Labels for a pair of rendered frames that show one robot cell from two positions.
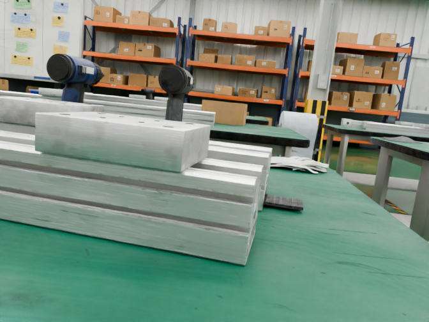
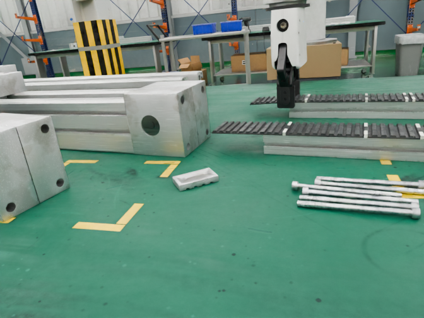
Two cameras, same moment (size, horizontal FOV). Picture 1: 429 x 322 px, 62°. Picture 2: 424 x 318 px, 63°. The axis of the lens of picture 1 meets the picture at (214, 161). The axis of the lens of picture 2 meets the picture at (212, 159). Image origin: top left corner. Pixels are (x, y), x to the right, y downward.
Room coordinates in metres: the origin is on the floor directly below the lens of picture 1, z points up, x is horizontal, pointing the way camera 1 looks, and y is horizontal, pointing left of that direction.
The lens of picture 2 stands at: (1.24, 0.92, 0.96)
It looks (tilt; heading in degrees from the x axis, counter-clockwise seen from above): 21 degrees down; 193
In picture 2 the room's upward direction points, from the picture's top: 6 degrees counter-clockwise
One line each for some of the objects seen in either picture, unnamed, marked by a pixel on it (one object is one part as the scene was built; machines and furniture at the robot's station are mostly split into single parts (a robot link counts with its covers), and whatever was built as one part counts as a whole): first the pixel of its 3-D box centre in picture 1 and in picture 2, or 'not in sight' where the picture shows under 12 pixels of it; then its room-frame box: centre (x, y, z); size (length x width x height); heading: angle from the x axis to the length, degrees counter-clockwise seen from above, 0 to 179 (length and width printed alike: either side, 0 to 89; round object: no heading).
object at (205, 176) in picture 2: not in sight; (195, 178); (0.87, 0.81, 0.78); 0.05 x 0.03 x 0.01; 123
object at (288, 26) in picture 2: not in sight; (288, 34); (0.57, 0.93, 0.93); 0.10 x 0.07 x 0.11; 169
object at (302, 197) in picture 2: not in sight; (355, 202); (0.92, 0.99, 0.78); 0.11 x 0.01 x 0.01; 78
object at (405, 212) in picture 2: not in sight; (354, 207); (0.93, 0.98, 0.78); 0.11 x 0.01 x 0.01; 79
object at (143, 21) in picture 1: (131, 68); not in sight; (10.48, 2.62, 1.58); 2.83 x 0.98 x 3.15; 86
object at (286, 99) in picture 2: not in sight; (284, 91); (0.61, 0.92, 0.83); 0.03 x 0.03 x 0.07; 79
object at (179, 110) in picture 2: not in sight; (173, 114); (0.71, 0.74, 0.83); 0.12 x 0.09 x 0.10; 169
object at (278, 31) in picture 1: (236, 78); not in sight; (10.27, -0.38, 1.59); 2.83 x 0.98 x 3.17; 86
